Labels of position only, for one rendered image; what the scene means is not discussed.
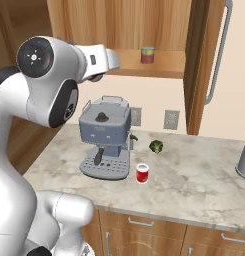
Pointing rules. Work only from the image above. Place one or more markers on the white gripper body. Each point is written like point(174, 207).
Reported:
point(113, 60)

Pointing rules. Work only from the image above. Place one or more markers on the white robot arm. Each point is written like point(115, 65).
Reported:
point(14, 200)

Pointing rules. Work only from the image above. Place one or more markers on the wooden cabinet door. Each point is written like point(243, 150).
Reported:
point(197, 66)
point(7, 20)

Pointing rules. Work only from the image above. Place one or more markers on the red can green yellow band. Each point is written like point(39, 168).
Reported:
point(147, 56)

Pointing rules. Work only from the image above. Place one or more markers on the blue-grey espresso machine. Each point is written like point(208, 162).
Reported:
point(105, 128)

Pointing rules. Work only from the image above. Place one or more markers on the green broccoli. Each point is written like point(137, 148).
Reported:
point(156, 146)

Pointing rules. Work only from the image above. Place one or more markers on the red can white top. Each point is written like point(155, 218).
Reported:
point(142, 174)

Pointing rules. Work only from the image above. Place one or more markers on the grey metal container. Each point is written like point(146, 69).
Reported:
point(244, 160)

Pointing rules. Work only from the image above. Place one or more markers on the wooden drawer front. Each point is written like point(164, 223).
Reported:
point(160, 226)
point(207, 238)

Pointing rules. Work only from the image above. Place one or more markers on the wooden wall cabinet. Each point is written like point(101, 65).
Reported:
point(134, 26)

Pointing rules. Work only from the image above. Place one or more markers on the grey wall outlet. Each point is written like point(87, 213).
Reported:
point(136, 116)
point(171, 119)

